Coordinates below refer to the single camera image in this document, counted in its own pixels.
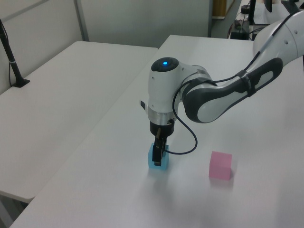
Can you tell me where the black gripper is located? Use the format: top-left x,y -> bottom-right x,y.
149,121 -> 175,167

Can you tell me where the pink cube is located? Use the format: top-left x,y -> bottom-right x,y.
208,151 -> 233,179

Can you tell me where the white rounded-corner table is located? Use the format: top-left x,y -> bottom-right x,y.
0,40 -> 159,204

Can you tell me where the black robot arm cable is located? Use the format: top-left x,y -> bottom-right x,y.
169,13 -> 294,155

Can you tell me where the brown wooden panel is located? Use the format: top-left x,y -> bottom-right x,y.
212,0 -> 236,20

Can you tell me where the grey corner partition post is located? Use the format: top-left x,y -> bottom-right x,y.
73,0 -> 90,42

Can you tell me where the blue cube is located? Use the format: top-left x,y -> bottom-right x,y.
148,142 -> 170,171

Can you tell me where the black camera stand pole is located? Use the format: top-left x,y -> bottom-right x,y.
0,18 -> 31,89

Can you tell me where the black monitor stand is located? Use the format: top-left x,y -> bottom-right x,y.
240,0 -> 257,26

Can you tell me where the black box on desk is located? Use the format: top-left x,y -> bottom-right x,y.
231,30 -> 250,40

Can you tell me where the grey narrow wall post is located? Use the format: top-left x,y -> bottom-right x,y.
208,0 -> 215,38

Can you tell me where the black cable strap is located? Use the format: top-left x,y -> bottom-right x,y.
236,69 -> 257,98

